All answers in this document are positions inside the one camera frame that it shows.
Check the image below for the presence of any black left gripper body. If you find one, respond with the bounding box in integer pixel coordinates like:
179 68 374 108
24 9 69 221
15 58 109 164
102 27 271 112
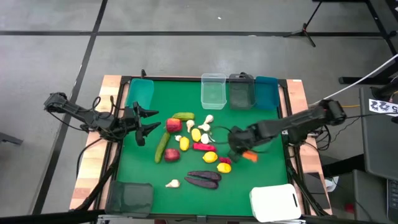
121 101 146 147

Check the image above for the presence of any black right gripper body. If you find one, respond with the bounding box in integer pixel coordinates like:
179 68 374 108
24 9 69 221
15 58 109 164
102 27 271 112
228 123 264 155

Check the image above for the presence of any orange carrot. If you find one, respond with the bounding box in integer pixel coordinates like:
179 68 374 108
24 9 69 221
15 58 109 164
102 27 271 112
241 150 259 163

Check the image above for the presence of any long green cucumber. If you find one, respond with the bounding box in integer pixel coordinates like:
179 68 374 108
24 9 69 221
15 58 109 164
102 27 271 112
154 131 171 164

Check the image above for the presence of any red yellow apple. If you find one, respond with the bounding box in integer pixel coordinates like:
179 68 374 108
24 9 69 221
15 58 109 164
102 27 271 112
165 118 183 134

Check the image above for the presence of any pink red chili pepper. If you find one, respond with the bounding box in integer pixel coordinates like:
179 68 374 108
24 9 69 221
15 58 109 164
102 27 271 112
192 142 218 153

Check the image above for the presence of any dark red apple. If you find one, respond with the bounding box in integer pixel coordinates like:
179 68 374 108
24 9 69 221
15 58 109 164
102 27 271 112
164 148 181 162

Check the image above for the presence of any white round garlic bulb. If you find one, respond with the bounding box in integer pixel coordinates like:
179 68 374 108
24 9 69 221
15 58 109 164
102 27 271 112
200 133 216 145

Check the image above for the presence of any short green cucumber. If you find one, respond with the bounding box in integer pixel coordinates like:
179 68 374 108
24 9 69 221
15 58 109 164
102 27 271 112
171 112 196 122

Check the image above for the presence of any teal plastic basket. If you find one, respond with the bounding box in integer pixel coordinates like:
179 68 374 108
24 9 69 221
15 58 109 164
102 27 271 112
125 78 155 113

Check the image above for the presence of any grey translucent plastic basket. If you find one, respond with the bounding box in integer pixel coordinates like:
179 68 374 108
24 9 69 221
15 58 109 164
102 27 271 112
228 73 256 110

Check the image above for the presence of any blue plastic basket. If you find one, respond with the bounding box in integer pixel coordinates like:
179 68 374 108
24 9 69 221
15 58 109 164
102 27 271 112
254 76 280 111

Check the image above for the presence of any white plastic basket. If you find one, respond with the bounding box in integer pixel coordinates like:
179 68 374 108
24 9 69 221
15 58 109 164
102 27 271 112
249 183 302 223

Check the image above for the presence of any clear plastic basket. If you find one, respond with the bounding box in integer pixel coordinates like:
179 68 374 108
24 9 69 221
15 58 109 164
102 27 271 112
200 73 228 110

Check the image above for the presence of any green table mat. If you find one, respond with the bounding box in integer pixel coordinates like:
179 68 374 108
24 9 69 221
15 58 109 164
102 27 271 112
116 80 289 217

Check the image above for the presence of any black flat device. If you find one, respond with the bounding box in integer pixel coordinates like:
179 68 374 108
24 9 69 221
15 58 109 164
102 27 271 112
303 172 330 209

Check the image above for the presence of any wooden table board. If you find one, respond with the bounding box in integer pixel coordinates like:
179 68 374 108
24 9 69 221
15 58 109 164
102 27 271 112
68 74 125 211
285 79 333 215

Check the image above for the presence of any dark smoky plastic basket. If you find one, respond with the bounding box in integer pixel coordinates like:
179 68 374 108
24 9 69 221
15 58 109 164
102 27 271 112
104 180 155 218

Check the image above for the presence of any small white object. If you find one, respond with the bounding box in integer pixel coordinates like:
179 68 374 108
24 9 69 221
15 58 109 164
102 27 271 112
323 175 340 193

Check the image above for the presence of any dark grey box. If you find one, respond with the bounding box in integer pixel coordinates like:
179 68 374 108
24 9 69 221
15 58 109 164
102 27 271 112
329 169 389 224

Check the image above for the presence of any grey desk top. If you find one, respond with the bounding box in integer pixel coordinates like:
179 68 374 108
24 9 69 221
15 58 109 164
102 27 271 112
359 86 398 181

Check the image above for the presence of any black tripod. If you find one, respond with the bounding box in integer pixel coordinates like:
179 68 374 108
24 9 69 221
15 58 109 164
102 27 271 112
282 0 324 48

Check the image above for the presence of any white paper tag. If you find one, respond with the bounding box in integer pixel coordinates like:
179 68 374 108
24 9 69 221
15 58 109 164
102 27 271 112
368 98 398 117

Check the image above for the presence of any black keyboard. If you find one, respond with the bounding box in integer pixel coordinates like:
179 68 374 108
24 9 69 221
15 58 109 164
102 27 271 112
386 179 398 222

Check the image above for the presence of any black desk frame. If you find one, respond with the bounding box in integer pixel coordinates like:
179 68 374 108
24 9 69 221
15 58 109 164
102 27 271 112
312 0 398 85

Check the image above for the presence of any grey floor bracket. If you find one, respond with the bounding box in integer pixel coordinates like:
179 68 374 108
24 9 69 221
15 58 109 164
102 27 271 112
0 132 24 146

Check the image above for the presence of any white cable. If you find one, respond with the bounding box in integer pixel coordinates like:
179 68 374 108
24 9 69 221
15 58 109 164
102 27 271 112
323 54 398 100

